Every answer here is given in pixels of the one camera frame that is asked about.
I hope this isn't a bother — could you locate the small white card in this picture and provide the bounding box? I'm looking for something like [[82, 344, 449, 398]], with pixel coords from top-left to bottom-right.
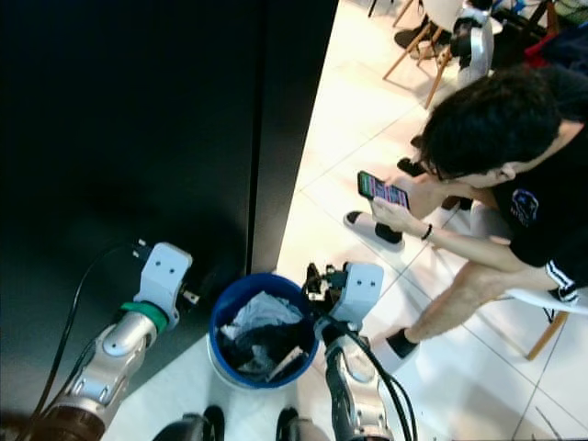
[[266, 347, 302, 382]]

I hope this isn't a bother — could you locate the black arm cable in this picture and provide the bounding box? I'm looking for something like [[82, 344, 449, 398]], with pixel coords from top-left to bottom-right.
[[37, 241, 148, 433], [322, 317, 419, 441]]

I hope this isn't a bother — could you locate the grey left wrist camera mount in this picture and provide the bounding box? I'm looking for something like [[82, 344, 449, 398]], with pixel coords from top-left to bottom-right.
[[133, 242, 194, 327]]

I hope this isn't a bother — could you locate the black crumpled cloth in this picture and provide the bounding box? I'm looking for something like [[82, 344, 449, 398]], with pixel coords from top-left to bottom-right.
[[220, 322, 309, 382]]

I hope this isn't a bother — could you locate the white crumpled cloth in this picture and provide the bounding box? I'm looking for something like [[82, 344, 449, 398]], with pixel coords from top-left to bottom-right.
[[220, 292, 302, 343]]

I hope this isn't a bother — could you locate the red bag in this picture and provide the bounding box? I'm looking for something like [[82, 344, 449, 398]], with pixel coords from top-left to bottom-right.
[[522, 35, 557, 67]]

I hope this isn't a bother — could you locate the silver standing humanoid robot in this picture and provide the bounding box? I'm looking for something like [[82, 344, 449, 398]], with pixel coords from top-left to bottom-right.
[[397, 0, 495, 177]]

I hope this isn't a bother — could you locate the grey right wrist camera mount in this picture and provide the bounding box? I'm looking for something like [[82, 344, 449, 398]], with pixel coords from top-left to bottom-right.
[[335, 262, 385, 322]]

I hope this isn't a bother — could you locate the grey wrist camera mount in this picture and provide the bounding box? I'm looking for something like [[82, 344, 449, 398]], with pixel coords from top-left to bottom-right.
[[133, 242, 194, 327], [335, 262, 385, 322]]

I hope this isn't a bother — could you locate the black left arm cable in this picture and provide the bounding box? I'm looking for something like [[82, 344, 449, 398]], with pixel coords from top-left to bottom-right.
[[37, 241, 148, 433]]

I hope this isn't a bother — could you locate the pale grey slipper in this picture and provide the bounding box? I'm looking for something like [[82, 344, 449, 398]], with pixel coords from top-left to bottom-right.
[[343, 209, 405, 254]]

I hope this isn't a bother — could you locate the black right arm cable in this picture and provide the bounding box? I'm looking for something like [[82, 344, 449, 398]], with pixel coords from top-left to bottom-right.
[[322, 317, 419, 441]]

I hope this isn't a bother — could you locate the blue plastic bucket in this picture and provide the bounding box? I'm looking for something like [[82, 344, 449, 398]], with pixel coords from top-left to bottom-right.
[[208, 273, 321, 391]]

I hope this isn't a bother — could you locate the black shoe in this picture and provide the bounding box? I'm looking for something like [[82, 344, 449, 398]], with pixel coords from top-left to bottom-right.
[[393, 26, 431, 49]]

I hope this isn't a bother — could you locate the black smartphone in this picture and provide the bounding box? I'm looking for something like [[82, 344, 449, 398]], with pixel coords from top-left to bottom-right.
[[356, 170, 412, 210]]

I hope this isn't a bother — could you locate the person's left hand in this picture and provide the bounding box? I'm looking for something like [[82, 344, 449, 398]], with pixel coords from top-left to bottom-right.
[[372, 197, 425, 238]]

